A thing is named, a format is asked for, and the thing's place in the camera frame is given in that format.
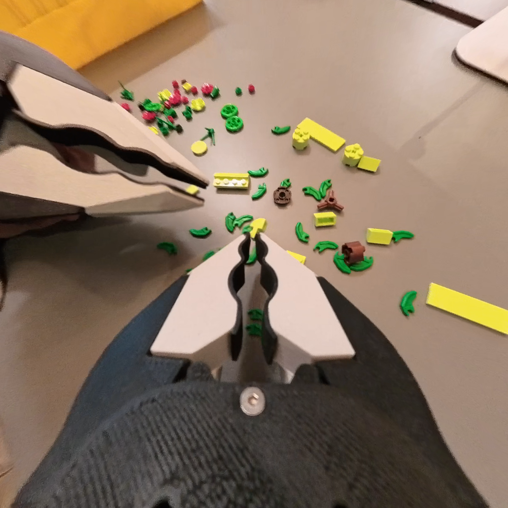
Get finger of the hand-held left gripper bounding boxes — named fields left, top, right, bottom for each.
left=0, top=31, right=210, bottom=188
left=0, top=115, right=206, bottom=221

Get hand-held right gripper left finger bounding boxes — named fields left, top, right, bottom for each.
left=149, top=233, right=252, bottom=378

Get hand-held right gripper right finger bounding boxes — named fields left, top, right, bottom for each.
left=255, top=233, right=356, bottom=384

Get yellow cushion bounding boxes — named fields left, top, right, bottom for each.
left=0, top=0, right=204, bottom=71

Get brown trunk piece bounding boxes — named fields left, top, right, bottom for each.
left=341, top=241, right=366, bottom=264

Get scattered green leaf pieces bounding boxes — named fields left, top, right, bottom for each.
left=157, top=125, right=418, bottom=336

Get lime slope brick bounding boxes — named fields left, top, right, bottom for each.
left=365, top=227, right=394, bottom=245

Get brown three-prong piece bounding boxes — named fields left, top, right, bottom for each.
left=317, top=189, right=343, bottom=211

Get scattered red flower pieces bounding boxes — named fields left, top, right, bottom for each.
left=119, top=79, right=256, bottom=121

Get lime brick with side studs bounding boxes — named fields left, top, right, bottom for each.
left=213, top=172, right=250, bottom=190

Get long lime tile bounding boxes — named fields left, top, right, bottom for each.
left=425, top=282, right=508, bottom=334
left=297, top=117, right=346, bottom=152

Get white rounded board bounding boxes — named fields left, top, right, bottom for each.
left=454, top=7, right=508, bottom=85

